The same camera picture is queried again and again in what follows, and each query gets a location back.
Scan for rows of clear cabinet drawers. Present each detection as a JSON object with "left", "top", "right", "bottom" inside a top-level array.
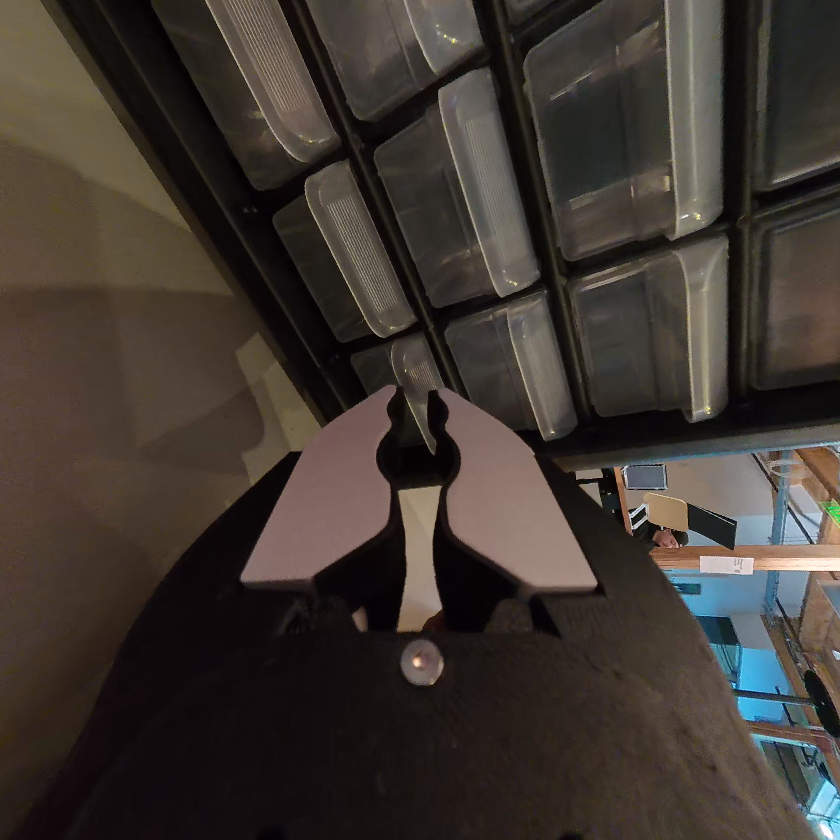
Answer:
[{"left": 151, "top": 0, "right": 840, "bottom": 442}]

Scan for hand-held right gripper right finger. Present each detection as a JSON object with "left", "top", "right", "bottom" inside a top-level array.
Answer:
[{"left": 427, "top": 390, "right": 599, "bottom": 636}]

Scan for tan chair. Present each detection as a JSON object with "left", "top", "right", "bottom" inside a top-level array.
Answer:
[{"left": 644, "top": 492, "right": 689, "bottom": 531}]

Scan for black round disc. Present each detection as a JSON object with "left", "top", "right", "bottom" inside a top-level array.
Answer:
[{"left": 803, "top": 669, "right": 840, "bottom": 737}]

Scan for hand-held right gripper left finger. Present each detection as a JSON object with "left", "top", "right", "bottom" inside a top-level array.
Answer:
[{"left": 239, "top": 385, "right": 404, "bottom": 634}]

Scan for blue steel pillar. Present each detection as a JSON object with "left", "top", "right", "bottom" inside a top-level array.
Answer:
[{"left": 766, "top": 459, "right": 796, "bottom": 614}]

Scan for black drawer cabinet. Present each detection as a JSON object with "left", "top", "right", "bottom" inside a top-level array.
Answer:
[{"left": 49, "top": 0, "right": 840, "bottom": 473}]

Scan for clear small plastic drawer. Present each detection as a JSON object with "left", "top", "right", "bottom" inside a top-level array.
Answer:
[{"left": 351, "top": 333, "right": 455, "bottom": 455}]

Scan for wooden beam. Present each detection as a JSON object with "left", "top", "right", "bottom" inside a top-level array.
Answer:
[{"left": 650, "top": 543, "right": 840, "bottom": 573}]

